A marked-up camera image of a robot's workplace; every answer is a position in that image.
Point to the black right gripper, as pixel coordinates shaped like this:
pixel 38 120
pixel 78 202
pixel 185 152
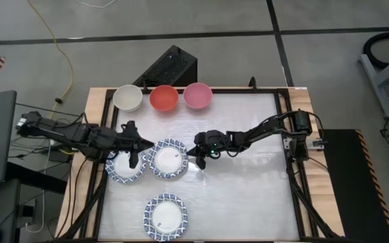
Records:
pixel 211 140

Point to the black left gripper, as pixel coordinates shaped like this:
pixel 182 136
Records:
pixel 127 141

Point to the blue patterned paper bowl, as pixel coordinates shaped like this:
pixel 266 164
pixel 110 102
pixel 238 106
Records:
pixel 165 216
pixel 120 173
pixel 167 160

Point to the white plastic bowl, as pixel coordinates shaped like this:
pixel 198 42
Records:
pixel 127 98

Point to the orange plastic bowl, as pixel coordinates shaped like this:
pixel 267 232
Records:
pixel 163 98

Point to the pink plastic bowl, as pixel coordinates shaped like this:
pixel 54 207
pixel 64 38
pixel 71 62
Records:
pixel 198 95

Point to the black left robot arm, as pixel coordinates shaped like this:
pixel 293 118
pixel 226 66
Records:
pixel 66 131

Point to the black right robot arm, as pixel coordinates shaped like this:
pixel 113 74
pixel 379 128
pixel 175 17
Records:
pixel 265 126

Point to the black perforated box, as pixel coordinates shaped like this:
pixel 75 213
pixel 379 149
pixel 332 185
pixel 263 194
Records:
pixel 171 67

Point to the small black clamp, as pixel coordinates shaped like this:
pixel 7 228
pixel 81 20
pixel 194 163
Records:
pixel 252 83

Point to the grey metal stand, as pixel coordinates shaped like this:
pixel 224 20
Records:
pixel 371 76

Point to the black metal table frame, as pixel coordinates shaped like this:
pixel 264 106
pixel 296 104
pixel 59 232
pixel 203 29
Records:
pixel 241 90

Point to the silver arm base bracket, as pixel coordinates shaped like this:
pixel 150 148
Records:
pixel 312 143

